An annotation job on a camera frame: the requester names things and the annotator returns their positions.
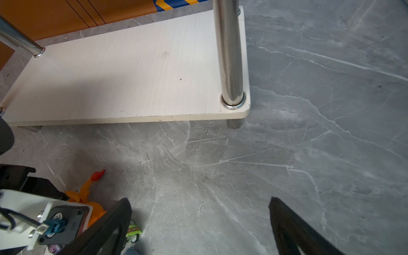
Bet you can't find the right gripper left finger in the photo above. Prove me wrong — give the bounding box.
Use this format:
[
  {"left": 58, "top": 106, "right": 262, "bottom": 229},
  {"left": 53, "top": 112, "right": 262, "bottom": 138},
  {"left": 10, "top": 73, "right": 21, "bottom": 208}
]
[{"left": 59, "top": 198, "right": 132, "bottom": 255}]

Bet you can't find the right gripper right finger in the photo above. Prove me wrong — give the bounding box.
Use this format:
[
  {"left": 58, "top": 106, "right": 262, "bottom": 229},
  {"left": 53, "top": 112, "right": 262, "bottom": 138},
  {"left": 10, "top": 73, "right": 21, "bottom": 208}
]
[{"left": 269, "top": 197, "right": 342, "bottom": 255}]

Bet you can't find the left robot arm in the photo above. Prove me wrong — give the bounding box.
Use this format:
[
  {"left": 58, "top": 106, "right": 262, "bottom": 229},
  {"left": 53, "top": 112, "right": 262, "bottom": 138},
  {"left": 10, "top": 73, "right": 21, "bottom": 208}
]
[{"left": 1, "top": 120, "right": 69, "bottom": 201}]

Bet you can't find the orange yellow duck toy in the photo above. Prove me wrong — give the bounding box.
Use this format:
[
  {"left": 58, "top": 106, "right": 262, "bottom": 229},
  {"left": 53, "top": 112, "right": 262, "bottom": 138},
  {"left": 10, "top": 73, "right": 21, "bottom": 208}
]
[{"left": 65, "top": 169, "right": 106, "bottom": 227}]

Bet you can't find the white two-tier shelf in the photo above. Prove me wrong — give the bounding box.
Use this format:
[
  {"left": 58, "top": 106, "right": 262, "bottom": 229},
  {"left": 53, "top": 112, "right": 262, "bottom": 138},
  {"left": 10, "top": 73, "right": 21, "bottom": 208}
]
[{"left": 1, "top": 1, "right": 251, "bottom": 129}]

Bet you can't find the pink green toy car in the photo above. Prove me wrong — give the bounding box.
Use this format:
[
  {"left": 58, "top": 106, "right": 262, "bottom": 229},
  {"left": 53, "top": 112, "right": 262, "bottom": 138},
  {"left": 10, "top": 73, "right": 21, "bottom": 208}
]
[{"left": 126, "top": 220, "right": 142, "bottom": 243}]

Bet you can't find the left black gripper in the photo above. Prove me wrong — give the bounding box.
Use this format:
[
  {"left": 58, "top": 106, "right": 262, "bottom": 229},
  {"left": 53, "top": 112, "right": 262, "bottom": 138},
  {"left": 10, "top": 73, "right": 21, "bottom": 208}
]
[{"left": 1, "top": 164, "right": 69, "bottom": 201}]

